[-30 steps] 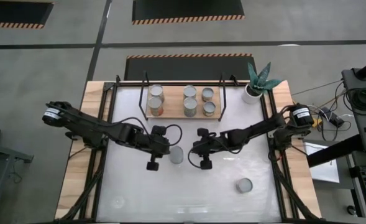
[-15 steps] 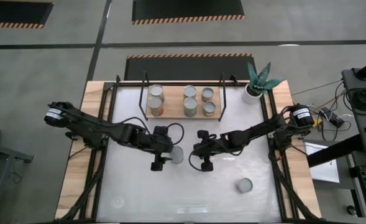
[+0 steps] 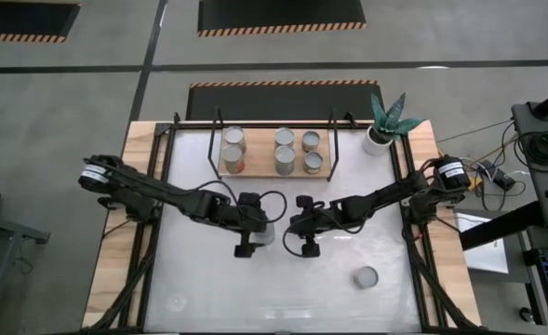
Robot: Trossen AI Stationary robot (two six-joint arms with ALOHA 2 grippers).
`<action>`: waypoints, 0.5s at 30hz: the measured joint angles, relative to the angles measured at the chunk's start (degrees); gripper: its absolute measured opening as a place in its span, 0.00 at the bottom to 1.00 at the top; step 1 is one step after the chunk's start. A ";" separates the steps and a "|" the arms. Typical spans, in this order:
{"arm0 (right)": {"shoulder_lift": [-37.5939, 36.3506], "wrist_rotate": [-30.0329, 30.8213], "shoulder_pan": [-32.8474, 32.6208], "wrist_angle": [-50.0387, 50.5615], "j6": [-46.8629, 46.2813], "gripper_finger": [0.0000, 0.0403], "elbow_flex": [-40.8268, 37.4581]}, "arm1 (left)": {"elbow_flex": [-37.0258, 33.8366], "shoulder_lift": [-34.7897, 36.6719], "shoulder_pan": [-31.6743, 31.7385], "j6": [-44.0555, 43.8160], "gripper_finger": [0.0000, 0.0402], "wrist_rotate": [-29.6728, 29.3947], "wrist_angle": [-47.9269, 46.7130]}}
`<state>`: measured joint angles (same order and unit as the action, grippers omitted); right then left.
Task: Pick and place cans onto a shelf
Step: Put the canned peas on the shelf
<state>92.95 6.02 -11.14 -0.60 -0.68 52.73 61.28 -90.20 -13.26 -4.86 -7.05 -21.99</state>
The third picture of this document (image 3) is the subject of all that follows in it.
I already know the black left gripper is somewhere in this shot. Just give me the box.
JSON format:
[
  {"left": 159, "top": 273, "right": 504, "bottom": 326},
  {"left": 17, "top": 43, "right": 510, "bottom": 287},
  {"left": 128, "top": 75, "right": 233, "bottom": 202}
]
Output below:
[{"left": 229, "top": 191, "right": 274, "bottom": 259}]

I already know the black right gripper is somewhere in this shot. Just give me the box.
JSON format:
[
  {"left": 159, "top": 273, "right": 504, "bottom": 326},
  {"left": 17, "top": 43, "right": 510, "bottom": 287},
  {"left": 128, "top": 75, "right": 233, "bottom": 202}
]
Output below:
[{"left": 287, "top": 194, "right": 336, "bottom": 259}]

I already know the blue cherries label can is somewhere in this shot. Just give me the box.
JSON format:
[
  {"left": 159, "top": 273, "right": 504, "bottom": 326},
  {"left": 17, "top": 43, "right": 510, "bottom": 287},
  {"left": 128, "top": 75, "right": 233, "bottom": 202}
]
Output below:
[{"left": 249, "top": 221, "right": 276, "bottom": 248}]

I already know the orange and yellow can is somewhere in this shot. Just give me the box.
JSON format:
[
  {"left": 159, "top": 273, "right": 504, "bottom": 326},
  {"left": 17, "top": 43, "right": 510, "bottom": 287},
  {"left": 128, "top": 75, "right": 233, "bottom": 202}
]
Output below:
[{"left": 221, "top": 144, "right": 246, "bottom": 175}]

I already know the blue peas label can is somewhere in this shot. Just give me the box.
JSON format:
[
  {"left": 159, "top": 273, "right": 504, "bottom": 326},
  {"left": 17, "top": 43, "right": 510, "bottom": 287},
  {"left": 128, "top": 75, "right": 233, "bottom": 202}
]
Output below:
[
  {"left": 353, "top": 265, "right": 381, "bottom": 290},
  {"left": 274, "top": 144, "right": 297, "bottom": 177}
]

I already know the green polka-dot peas can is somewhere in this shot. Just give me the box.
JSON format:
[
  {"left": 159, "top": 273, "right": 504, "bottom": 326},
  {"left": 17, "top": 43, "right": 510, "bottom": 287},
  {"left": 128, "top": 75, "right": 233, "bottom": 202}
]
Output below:
[{"left": 302, "top": 151, "right": 325, "bottom": 176}]

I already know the orange pineapple label can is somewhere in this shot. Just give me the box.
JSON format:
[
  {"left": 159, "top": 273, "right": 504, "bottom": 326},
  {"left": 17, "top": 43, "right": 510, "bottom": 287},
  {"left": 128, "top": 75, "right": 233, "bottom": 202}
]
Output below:
[{"left": 222, "top": 125, "right": 247, "bottom": 149}]

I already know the yellow carrots label can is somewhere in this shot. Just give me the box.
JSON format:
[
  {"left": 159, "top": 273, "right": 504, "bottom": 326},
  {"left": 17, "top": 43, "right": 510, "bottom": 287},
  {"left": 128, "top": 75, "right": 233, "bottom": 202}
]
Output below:
[{"left": 274, "top": 127, "right": 296, "bottom": 148}]

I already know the green sliced peaches can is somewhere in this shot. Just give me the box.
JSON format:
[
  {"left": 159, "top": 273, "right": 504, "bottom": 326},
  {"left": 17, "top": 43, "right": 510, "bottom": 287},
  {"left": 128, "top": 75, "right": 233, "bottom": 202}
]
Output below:
[{"left": 301, "top": 130, "right": 322, "bottom": 154}]

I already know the potted succulent in white pot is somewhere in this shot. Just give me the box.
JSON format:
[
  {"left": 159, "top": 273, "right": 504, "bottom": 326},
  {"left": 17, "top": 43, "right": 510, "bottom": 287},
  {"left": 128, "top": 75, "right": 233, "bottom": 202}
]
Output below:
[{"left": 360, "top": 91, "right": 426, "bottom": 157}]

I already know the black mat with hazard stripes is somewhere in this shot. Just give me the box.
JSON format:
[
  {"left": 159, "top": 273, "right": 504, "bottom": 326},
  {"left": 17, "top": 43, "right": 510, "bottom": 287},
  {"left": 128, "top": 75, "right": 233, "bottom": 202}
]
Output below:
[
  {"left": 0, "top": 0, "right": 82, "bottom": 45},
  {"left": 185, "top": 79, "right": 385, "bottom": 123},
  {"left": 197, "top": 0, "right": 368, "bottom": 38}
]

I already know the white paper sheet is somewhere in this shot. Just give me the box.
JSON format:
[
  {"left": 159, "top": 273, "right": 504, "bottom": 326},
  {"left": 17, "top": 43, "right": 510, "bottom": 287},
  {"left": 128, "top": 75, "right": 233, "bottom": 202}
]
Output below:
[{"left": 454, "top": 211, "right": 511, "bottom": 275}]

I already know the black metal beam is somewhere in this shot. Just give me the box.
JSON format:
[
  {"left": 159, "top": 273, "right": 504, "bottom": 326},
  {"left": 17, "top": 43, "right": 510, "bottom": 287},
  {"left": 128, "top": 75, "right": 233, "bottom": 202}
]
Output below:
[{"left": 459, "top": 199, "right": 547, "bottom": 252}]

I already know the black power adapter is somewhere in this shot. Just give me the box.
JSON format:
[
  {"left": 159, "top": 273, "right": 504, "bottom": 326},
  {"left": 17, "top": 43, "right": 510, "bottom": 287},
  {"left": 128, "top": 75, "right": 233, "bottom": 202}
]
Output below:
[{"left": 481, "top": 160, "right": 512, "bottom": 187}]

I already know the grey metal desk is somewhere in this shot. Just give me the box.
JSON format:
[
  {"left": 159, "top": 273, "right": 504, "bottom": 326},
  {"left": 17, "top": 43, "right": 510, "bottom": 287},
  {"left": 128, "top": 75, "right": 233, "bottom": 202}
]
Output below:
[{"left": 0, "top": 208, "right": 51, "bottom": 335}]

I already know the wooden shelf with black frame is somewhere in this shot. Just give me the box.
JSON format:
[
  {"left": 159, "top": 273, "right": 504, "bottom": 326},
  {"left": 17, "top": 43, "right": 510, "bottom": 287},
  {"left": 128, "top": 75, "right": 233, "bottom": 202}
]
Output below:
[{"left": 207, "top": 105, "right": 341, "bottom": 183}]

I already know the black aluminium table frame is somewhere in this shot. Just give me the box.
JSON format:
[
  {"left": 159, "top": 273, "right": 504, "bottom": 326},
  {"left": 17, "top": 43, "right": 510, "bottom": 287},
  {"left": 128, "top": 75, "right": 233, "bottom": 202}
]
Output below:
[{"left": 82, "top": 111, "right": 484, "bottom": 335}]

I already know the coiled black cable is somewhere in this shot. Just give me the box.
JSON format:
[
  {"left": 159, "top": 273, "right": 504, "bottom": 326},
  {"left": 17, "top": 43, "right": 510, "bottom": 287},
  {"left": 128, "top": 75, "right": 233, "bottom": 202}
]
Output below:
[{"left": 515, "top": 131, "right": 548, "bottom": 173}]

